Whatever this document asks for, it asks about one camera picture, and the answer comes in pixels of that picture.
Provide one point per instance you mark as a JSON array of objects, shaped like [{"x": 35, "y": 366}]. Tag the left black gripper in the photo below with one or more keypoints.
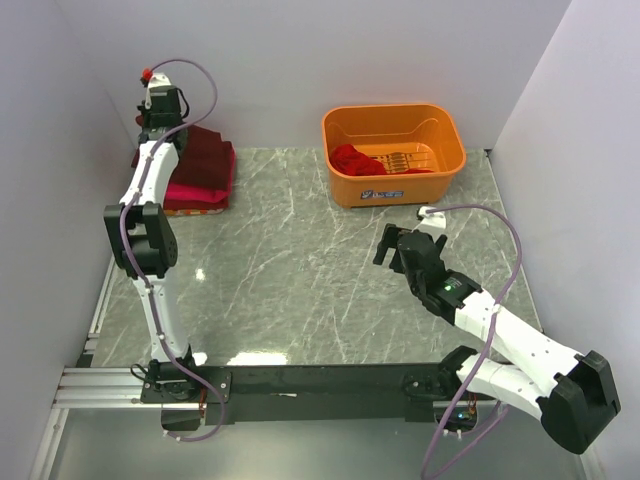
[{"x": 145, "y": 113}]

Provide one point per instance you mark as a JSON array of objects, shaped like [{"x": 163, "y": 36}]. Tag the dark maroon t-shirt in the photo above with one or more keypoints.
[{"x": 208, "y": 161}]

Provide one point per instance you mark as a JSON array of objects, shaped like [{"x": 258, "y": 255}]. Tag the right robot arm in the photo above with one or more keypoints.
[{"x": 573, "y": 395}]

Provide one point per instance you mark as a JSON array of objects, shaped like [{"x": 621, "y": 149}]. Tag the red t-shirt in basket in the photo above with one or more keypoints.
[{"x": 349, "y": 161}]

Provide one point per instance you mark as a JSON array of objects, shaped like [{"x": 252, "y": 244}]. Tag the folded pink t-shirt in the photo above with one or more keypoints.
[{"x": 188, "y": 193}]

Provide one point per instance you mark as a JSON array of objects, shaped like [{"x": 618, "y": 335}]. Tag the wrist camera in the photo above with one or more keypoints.
[
  {"x": 431, "y": 221},
  {"x": 153, "y": 81}
]

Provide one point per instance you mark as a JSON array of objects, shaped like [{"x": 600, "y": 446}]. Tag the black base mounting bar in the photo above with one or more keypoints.
[{"x": 300, "y": 393}]

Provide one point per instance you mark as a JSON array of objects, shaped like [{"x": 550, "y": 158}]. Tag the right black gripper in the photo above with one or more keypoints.
[{"x": 390, "y": 240}]

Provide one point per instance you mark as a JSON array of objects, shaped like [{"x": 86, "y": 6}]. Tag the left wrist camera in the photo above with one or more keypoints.
[{"x": 153, "y": 81}]

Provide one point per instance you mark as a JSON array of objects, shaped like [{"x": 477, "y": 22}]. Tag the aluminium frame rail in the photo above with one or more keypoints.
[{"x": 89, "y": 388}]

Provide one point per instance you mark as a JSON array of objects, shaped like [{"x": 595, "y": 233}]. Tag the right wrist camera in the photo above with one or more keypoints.
[{"x": 431, "y": 221}]

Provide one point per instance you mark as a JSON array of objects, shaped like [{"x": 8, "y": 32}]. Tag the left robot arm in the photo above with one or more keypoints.
[{"x": 145, "y": 248}]

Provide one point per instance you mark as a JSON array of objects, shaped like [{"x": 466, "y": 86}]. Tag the orange plastic basket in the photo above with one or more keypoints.
[{"x": 419, "y": 135}]

